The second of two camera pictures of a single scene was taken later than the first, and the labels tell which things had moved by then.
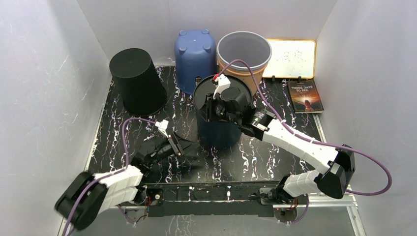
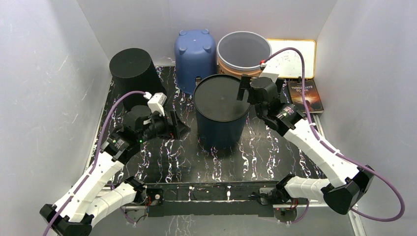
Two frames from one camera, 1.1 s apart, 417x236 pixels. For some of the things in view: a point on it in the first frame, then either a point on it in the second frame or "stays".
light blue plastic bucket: (195, 55) stays
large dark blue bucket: (218, 134) stays
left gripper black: (188, 146) to (181, 128)
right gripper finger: (205, 111) to (245, 84)
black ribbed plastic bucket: (141, 92) stays
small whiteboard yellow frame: (291, 58) stays
